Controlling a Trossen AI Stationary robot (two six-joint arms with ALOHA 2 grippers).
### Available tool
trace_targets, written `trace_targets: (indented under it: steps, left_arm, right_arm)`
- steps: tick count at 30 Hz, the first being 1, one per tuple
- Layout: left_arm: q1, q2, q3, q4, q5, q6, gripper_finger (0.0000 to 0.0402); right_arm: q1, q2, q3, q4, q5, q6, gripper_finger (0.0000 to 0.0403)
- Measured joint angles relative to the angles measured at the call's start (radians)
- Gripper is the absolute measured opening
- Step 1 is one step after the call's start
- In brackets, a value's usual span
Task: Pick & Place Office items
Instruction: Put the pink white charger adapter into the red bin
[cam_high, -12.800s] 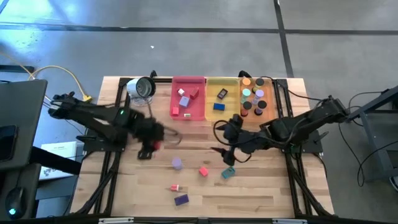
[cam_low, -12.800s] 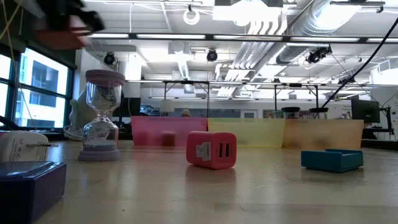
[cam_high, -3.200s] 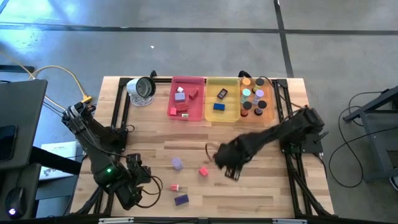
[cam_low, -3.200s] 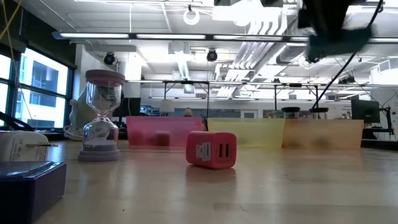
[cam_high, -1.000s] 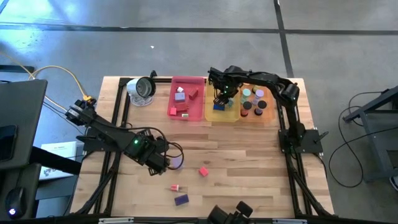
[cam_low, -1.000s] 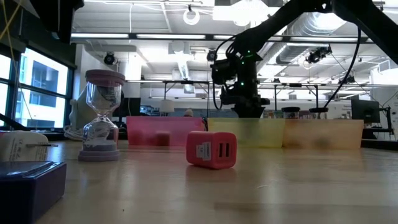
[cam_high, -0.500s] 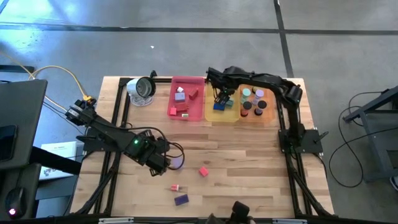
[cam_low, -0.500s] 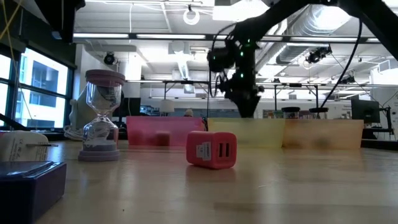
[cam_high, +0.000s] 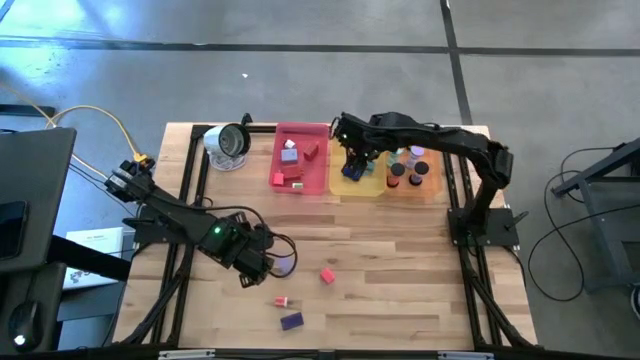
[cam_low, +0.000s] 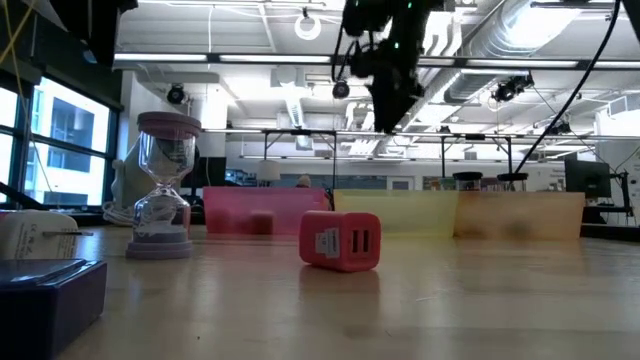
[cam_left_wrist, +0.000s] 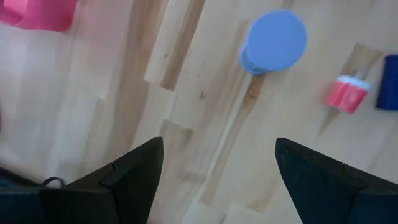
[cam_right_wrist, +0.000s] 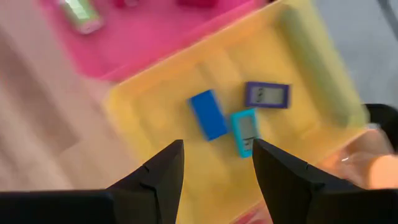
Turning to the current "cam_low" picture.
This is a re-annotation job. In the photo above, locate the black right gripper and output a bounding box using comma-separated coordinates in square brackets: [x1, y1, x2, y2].
[349, 37, 426, 135]

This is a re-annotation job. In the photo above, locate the dark background monitor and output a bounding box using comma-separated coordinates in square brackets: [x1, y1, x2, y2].
[182, 155, 227, 201]

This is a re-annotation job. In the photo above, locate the black capped red hourglass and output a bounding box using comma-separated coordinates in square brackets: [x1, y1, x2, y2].
[452, 171, 485, 192]

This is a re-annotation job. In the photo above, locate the black background workstation frame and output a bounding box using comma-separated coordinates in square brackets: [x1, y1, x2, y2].
[259, 127, 514, 191]

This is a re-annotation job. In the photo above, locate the white power cable with plug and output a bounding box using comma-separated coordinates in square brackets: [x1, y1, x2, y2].
[102, 199, 139, 227]

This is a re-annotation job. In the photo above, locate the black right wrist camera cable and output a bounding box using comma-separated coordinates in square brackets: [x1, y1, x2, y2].
[330, 19, 362, 85]

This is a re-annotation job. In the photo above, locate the long linear ceiling light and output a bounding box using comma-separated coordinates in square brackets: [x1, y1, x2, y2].
[113, 49, 640, 70]

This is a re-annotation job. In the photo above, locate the small red white plug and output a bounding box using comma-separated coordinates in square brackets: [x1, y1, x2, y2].
[0, 208, 94, 261]

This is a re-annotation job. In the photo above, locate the orange translucent plastic bin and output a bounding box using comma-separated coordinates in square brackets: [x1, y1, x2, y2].
[453, 191, 586, 241]

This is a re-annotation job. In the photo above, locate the black capped blue hourglass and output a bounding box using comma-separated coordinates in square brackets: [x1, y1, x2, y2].
[497, 172, 530, 193]

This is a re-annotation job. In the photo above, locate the black ceiling camera rig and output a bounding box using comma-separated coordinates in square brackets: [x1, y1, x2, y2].
[492, 73, 535, 104]

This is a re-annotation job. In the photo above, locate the lavender capped hourglass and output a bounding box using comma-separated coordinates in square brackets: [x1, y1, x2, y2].
[123, 110, 203, 261]

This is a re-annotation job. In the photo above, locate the white ring light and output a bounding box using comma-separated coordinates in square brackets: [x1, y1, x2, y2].
[293, 12, 323, 42]

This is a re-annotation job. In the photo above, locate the yellow extension cable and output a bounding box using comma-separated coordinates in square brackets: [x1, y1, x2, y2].
[0, 0, 37, 66]

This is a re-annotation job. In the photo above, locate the pink translucent plastic bin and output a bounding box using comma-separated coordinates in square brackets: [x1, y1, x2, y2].
[202, 186, 331, 236]

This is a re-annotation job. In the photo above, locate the black computer monitor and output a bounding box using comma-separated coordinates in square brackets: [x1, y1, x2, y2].
[564, 158, 612, 200]

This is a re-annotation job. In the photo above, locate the black monitor stand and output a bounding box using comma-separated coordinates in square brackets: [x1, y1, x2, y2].
[609, 169, 636, 216]

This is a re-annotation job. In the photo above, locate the purple rectangular box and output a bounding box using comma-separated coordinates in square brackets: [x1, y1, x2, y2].
[0, 257, 109, 360]

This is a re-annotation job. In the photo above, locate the thin black arm supply cable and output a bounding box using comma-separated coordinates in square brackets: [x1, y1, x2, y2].
[512, 0, 624, 175]

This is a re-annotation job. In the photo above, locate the pink dual USB charger cube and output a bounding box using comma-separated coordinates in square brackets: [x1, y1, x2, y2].
[298, 209, 384, 274]

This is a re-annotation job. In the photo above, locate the large window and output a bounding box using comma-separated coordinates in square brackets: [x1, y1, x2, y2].
[0, 74, 121, 206]

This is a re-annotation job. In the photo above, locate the yellow translucent plastic bin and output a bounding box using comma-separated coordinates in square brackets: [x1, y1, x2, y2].
[332, 188, 460, 237]

